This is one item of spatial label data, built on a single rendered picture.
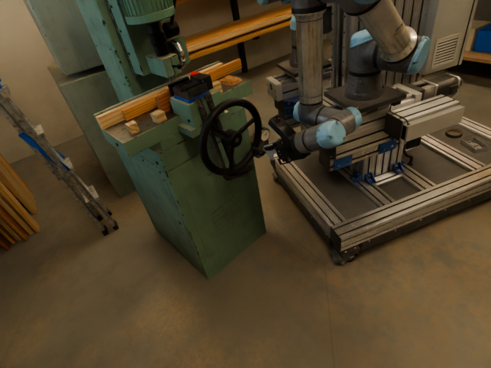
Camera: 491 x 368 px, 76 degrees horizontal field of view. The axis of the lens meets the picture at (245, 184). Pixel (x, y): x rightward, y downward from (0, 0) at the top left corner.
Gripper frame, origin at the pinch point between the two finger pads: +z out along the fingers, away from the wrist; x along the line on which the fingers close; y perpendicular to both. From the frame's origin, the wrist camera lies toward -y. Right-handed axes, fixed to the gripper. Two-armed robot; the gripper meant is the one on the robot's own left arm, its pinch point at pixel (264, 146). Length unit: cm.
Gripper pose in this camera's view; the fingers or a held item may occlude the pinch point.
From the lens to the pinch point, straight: 119.3
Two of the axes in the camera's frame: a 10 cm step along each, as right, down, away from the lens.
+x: 7.5, -4.7, 4.7
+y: 4.4, 8.8, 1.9
